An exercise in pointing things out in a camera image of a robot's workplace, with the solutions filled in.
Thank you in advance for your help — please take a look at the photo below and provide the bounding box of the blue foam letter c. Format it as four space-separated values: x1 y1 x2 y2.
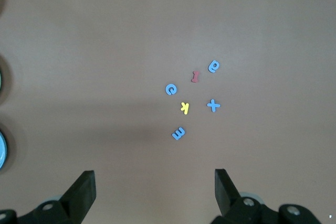
164 83 178 96

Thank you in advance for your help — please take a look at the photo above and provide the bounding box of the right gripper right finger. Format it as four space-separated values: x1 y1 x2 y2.
212 168 323 224

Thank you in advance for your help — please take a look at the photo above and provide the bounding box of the blue foam plus sign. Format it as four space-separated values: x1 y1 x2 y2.
206 99 221 113

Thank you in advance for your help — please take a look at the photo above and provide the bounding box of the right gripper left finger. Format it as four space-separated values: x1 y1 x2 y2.
0 170 96 224

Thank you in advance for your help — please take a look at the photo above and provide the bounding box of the blue foam letter a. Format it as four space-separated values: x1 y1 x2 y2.
207 59 222 74

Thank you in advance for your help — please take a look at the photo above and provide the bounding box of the blue round plate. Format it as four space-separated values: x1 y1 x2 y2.
0 129 8 170

